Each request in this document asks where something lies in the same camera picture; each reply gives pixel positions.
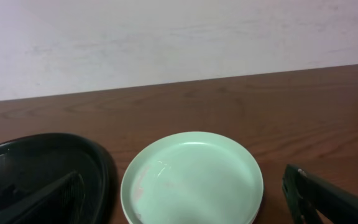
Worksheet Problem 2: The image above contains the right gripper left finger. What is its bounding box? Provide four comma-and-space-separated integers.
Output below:
0, 172, 85, 224

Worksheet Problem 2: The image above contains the round black tray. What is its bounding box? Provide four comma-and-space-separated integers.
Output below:
0, 133, 118, 223

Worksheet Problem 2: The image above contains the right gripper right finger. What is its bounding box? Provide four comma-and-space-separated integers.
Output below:
282, 164, 358, 224

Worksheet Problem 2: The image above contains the light blue plate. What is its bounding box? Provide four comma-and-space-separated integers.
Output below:
120, 131, 264, 224

